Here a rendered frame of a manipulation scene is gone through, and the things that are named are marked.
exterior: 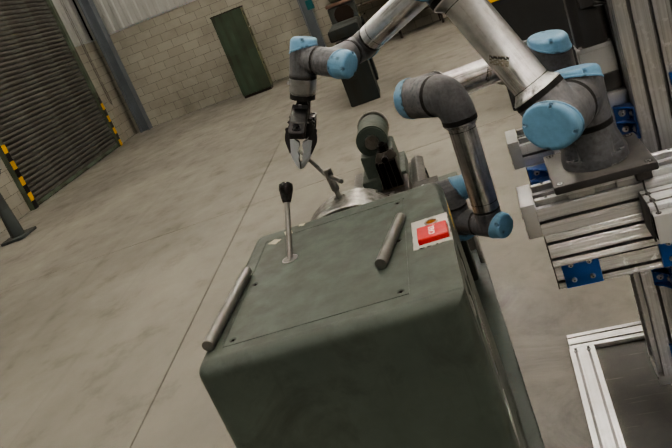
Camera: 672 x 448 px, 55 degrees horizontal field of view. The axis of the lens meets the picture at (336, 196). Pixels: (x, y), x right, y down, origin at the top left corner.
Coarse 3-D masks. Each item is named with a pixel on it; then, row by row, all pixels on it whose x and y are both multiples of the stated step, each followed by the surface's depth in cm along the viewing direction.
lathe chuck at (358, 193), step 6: (342, 192) 175; (348, 192) 173; (354, 192) 172; (360, 192) 172; (366, 192) 172; (372, 192) 172; (330, 198) 176; (342, 198) 170; (348, 198) 169; (354, 198) 168; (360, 198) 167; (366, 198) 167; (372, 198) 168; (378, 198) 169; (324, 204) 175; (330, 204) 170; (336, 204) 168; (318, 210) 175; (324, 210) 169
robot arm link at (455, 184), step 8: (456, 176) 190; (440, 184) 189; (448, 184) 188; (456, 184) 188; (464, 184) 187; (448, 192) 188; (456, 192) 188; (464, 192) 188; (448, 200) 189; (456, 200) 189; (464, 200) 190; (456, 208) 189
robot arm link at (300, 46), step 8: (296, 40) 170; (304, 40) 170; (312, 40) 170; (296, 48) 170; (304, 48) 170; (312, 48) 170; (296, 56) 171; (304, 56) 170; (296, 64) 172; (304, 64) 170; (296, 72) 173; (304, 72) 172; (304, 80) 173
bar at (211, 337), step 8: (248, 272) 137; (240, 280) 133; (232, 288) 131; (240, 288) 131; (232, 296) 127; (224, 304) 125; (232, 304) 125; (224, 312) 122; (216, 320) 119; (224, 320) 120; (216, 328) 117; (208, 336) 114; (216, 336) 115; (208, 344) 113
